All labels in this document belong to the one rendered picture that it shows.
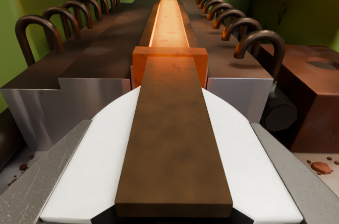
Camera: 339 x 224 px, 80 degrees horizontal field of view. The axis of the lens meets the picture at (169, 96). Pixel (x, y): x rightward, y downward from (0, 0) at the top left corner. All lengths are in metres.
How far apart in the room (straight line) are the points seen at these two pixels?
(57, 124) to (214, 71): 0.13
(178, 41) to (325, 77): 0.13
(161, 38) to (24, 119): 0.13
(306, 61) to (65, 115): 0.24
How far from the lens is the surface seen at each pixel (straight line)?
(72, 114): 0.18
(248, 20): 0.21
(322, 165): 0.22
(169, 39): 0.17
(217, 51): 0.20
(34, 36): 0.35
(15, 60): 0.36
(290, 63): 0.24
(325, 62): 0.27
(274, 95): 0.19
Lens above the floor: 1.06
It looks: 33 degrees down
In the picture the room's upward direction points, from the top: 2 degrees clockwise
